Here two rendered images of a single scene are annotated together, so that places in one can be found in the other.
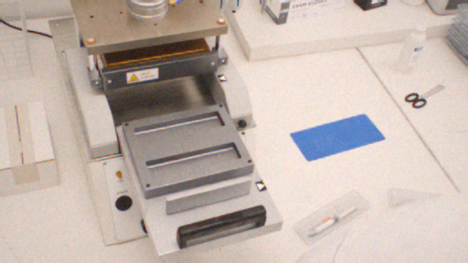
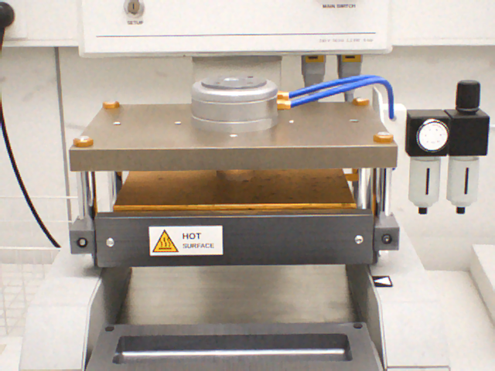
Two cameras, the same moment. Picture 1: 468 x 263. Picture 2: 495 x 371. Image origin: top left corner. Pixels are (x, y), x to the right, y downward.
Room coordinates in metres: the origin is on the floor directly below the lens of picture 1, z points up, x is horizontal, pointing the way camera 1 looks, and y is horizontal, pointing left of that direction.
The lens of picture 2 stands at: (0.24, -0.16, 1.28)
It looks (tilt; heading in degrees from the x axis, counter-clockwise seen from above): 17 degrees down; 27
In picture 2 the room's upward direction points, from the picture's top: 1 degrees counter-clockwise
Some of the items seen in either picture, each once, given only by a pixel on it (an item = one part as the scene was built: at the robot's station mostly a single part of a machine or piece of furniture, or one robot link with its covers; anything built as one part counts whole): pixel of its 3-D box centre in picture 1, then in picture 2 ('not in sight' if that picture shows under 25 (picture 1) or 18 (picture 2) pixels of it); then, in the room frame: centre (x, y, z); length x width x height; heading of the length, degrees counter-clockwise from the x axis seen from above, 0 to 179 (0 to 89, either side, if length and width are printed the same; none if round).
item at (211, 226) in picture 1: (222, 226); not in sight; (0.52, 0.00, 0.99); 0.15 x 0.02 x 0.04; 117
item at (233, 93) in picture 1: (221, 78); (393, 300); (0.91, 0.04, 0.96); 0.26 x 0.05 x 0.07; 27
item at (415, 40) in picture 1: (411, 48); not in sight; (1.30, -0.46, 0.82); 0.05 x 0.05 x 0.14
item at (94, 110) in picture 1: (90, 99); (80, 301); (0.79, 0.29, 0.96); 0.25 x 0.05 x 0.07; 27
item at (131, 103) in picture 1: (145, 69); (238, 290); (0.95, 0.21, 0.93); 0.46 x 0.35 x 0.01; 27
